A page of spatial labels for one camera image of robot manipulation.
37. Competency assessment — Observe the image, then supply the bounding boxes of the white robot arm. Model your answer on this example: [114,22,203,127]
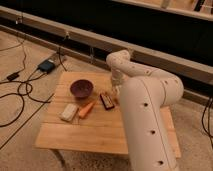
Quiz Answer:
[106,50,184,171]

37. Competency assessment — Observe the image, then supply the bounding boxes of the dark chocolate bar box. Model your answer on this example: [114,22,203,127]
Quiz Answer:
[100,93,114,110]

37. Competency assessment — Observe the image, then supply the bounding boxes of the purple bowl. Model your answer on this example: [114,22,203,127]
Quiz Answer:
[70,79,93,98]

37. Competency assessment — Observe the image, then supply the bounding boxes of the orange carrot toy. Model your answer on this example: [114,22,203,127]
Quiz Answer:
[78,101,95,118]

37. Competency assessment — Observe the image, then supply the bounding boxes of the wooden table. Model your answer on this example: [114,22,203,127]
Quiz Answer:
[34,71,182,168]

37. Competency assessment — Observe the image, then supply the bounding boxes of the white sponge block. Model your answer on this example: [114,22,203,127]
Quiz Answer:
[60,104,78,121]

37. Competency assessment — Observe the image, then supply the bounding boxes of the blue power box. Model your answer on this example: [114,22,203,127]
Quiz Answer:
[38,60,55,73]

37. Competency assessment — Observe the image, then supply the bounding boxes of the black power adapter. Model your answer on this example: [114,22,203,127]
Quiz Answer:
[6,72,19,81]

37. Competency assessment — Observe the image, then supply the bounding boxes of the black floor cable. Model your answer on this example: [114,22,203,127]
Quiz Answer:
[0,39,56,128]

